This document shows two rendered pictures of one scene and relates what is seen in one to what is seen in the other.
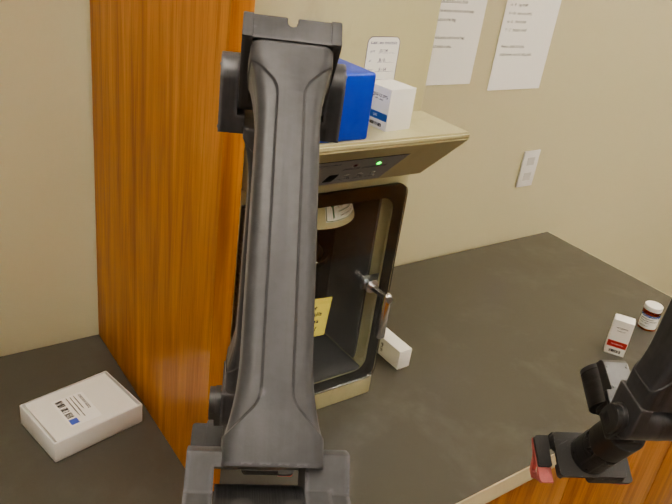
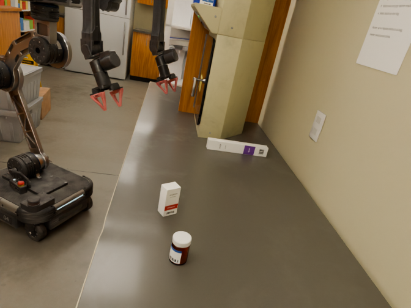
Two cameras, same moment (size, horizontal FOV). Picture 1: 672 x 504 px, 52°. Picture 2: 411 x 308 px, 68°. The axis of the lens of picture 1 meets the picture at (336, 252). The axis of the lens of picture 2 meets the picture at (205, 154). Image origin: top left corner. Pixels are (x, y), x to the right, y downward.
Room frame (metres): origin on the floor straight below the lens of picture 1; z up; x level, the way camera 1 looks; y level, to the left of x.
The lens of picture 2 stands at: (1.82, -1.29, 1.47)
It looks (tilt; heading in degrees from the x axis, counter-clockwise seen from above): 24 degrees down; 119
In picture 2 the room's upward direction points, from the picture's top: 12 degrees clockwise
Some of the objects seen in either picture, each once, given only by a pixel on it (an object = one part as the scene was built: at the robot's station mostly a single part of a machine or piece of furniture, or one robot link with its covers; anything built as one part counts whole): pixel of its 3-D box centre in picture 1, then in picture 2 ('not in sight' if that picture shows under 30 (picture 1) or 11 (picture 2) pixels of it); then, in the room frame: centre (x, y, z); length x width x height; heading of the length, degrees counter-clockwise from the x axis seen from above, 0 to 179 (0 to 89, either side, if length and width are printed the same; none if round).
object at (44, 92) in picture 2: not in sight; (32, 101); (-1.75, 0.72, 0.14); 0.41 x 0.32 x 0.28; 135
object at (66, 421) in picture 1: (82, 413); not in sight; (0.91, 0.39, 0.96); 0.16 x 0.12 x 0.04; 140
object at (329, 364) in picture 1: (318, 302); (202, 78); (1.01, 0.02, 1.19); 0.30 x 0.01 x 0.40; 128
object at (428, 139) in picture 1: (359, 160); (203, 17); (0.97, -0.01, 1.46); 0.32 x 0.11 x 0.10; 129
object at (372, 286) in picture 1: (377, 310); (197, 87); (1.05, -0.09, 1.17); 0.05 x 0.03 x 0.10; 38
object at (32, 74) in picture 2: not in sight; (10, 85); (-1.33, 0.27, 0.49); 0.60 x 0.42 x 0.33; 129
